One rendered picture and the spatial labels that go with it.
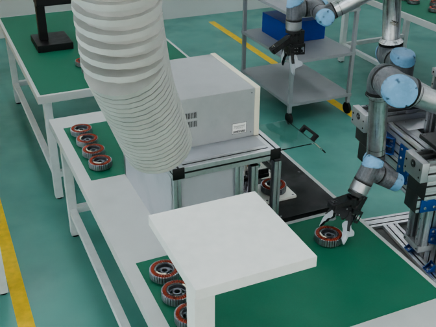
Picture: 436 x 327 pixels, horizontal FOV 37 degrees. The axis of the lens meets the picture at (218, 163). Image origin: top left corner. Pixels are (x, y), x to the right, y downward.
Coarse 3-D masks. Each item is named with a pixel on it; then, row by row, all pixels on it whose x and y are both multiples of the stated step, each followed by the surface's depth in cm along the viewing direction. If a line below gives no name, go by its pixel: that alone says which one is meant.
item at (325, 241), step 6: (318, 228) 258; (324, 228) 258; (330, 228) 258; (336, 228) 257; (318, 234) 254; (324, 234) 256; (330, 234) 256; (336, 234) 256; (318, 240) 253; (324, 240) 251; (330, 240) 251; (336, 240) 251; (324, 246) 252; (330, 246) 251; (336, 246) 252
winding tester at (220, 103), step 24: (192, 72) 262; (216, 72) 262; (240, 72) 261; (192, 96) 239; (216, 96) 242; (240, 96) 246; (192, 120) 242; (216, 120) 246; (240, 120) 251; (192, 144) 247
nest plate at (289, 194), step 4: (260, 184) 289; (260, 188) 286; (288, 188) 286; (260, 192) 283; (288, 192) 283; (292, 192) 283; (260, 196) 280; (264, 196) 280; (268, 196) 280; (280, 196) 280; (284, 196) 280; (288, 196) 280; (292, 196) 280; (296, 196) 281; (264, 200) 277; (268, 200) 277; (280, 200) 279
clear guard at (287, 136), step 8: (264, 128) 274; (272, 128) 274; (280, 128) 274; (288, 128) 274; (296, 128) 274; (272, 136) 267; (280, 136) 267; (288, 136) 267; (296, 136) 267; (304, 136) 267; (280, 144) 261; (288, 144) 261; (296, 144) 261; (304, 144) 261
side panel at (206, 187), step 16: (192, 176) 238; (208, 176) 241; (224, 176) 244; (240, 176) 245; (176, 192) 238; (192, 192) 241; (208, 192) 244; (224, 192) 247; (240, 192) 249; (176, 208) 240
